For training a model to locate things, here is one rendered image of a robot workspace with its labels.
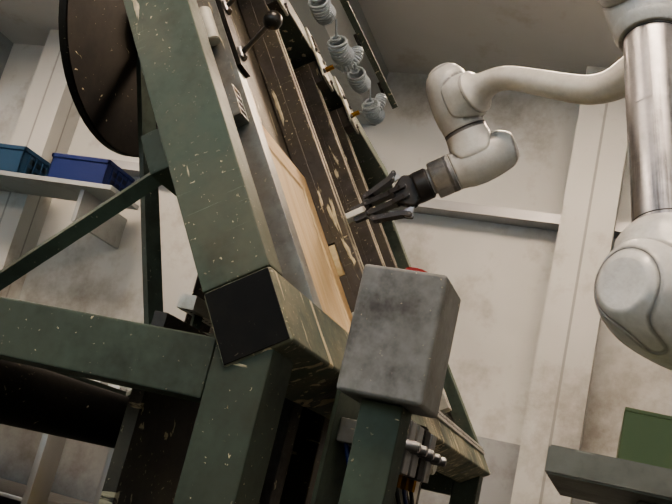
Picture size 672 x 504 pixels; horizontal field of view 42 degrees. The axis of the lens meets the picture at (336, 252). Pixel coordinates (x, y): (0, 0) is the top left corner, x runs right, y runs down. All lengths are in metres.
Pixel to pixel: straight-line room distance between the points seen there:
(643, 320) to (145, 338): 0.71
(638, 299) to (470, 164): 0.84
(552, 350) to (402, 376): 3.86
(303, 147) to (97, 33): 0.84
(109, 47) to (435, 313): 1.78
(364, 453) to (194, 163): 0.51
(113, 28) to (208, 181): 1.46
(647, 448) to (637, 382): 3.89
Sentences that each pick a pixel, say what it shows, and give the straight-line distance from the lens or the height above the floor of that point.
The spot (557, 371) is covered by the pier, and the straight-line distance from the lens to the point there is 4.98.
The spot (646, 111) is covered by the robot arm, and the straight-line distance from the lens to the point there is 1.51.
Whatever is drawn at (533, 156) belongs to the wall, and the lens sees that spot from 5.66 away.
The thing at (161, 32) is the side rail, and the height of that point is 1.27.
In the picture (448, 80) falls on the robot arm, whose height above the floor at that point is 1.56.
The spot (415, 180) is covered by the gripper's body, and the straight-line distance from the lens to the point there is 2.05.
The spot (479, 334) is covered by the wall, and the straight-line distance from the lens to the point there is 5.33.
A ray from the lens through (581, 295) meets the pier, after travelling 5.08.
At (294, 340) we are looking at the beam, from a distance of 1.23.
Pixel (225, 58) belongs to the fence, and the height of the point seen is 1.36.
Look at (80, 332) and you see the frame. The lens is 1.37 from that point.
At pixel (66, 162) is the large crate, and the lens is 6.00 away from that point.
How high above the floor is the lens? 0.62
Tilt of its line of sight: 15 degrees up
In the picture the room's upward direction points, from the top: 14 degrees clockwise
